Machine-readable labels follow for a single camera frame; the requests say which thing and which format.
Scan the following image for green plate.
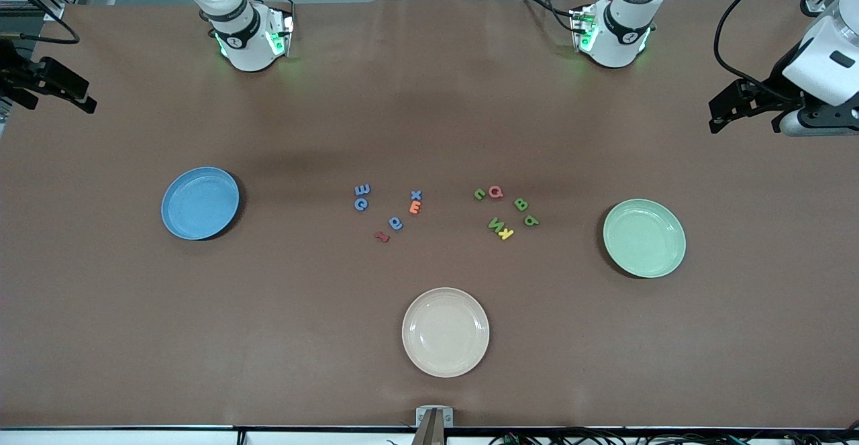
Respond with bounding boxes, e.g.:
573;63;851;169
603;199;687;279

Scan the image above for blue plate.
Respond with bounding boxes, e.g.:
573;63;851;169
161;166;240;241

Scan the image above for table cover sheet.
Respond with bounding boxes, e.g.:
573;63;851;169
0;0;859;429

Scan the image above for beige plate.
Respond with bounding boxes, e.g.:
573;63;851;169
402;287;490;379

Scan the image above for white table edge rail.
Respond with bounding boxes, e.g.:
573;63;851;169
0;427;859;445

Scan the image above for tangled black cables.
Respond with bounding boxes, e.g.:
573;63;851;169
490;425;859;445

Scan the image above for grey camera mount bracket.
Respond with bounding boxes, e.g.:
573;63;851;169
413;406;454;445

